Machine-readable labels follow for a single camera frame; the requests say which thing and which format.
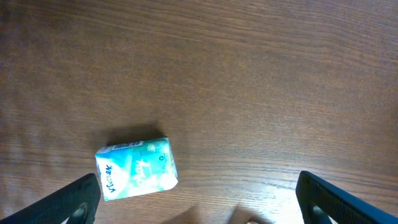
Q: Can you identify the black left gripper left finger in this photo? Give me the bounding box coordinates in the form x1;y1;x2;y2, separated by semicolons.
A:
1;173;101;224

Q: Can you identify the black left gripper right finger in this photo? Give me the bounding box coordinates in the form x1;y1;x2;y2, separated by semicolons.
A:
295;170;397;224

